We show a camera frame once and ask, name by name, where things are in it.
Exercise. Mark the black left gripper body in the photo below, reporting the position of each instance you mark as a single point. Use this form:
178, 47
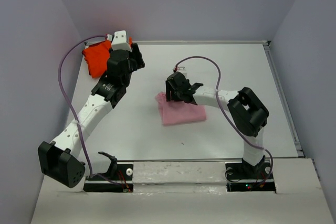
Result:
133, 67

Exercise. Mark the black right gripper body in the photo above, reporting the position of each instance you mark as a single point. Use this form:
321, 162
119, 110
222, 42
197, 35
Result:
180, 93

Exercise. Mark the pink t shirt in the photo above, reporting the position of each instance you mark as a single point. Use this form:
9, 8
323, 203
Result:
175, 113

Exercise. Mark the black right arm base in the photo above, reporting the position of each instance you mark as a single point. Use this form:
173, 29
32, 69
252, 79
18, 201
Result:
239, 181

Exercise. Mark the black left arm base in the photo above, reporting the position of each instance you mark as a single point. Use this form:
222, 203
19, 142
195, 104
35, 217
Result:
121, 181

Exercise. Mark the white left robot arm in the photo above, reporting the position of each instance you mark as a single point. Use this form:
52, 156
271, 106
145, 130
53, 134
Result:
65, 158

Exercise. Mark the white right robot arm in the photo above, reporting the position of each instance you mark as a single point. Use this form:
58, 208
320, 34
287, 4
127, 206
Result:
243, 110

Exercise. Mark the orange t shirt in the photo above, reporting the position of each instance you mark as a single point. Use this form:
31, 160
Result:
97, 58

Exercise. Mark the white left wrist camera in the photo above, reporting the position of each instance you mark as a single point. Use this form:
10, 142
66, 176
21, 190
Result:
119, 40

